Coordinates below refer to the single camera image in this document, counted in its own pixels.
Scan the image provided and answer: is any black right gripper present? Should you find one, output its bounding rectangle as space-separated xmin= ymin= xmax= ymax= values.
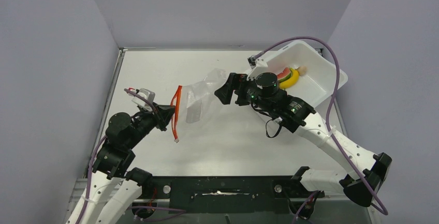
xmin=215 ymin=73 xmax=274 ymax=114

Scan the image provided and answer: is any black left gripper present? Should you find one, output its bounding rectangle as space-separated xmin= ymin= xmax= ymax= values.
xmin=126 ymin=101 xmax=177 ymax=149

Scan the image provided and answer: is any clear zip top bag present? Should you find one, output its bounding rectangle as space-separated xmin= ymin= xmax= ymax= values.
xmin=171 ymin=68 xmax=228 ymax=143

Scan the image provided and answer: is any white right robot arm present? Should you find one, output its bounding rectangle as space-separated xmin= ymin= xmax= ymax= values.
xmin=215 ymin=72 xmax=392 ymax=207

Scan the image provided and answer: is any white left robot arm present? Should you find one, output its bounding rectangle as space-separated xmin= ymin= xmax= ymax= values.
xmin=67 ymin=69 xmax=228 ymax=223

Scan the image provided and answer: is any watermelon slice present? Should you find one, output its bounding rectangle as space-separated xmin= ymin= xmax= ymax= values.
xmin=277 ymin=67 xmax=292 ymax=83

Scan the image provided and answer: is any yellow banana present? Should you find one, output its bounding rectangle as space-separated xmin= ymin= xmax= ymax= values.
xmin=279 ymin=68 xmax=300 ymax=89

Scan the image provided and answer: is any beige ginger piece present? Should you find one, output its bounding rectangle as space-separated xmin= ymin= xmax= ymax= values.
xmin=296 ymin=66 xmax=308 ymax=76

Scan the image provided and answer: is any white plastic tub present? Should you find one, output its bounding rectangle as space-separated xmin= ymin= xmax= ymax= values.
xmin=260 ymin=40 xmax=336 ymax=107

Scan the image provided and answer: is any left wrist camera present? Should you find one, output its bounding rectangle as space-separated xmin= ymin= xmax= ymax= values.
xmin=132 ymin=88 xmax=155 ymax=111

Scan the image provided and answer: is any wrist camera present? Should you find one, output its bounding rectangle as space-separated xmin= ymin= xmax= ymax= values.
xmin=132 ymin=88 xmax=155 ymax=111
xmin=247 ymin=55 xmax=268 ymax=81

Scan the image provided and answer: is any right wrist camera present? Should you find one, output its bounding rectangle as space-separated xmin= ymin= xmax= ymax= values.
xmin=247 ymin=55 xmax=268 ymax=81

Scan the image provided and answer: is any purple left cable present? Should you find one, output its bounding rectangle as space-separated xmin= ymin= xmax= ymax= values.
xmin=75 ymin=88 xmax=187 ymax=224

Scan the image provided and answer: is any purple cable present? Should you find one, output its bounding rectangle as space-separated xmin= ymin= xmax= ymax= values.
xmin=75 ymin=88 xmax=187 ymax=224
xmin=254 ymin=36 xmax=389 ymax=224

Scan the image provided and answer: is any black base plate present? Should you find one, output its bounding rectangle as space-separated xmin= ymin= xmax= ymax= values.
xmin=133 ymin=176 xmax=311 ymax=214

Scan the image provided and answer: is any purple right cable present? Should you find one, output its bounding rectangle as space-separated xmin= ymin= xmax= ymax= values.
xmin=254 ymin=36 xmax=389 ymax=224

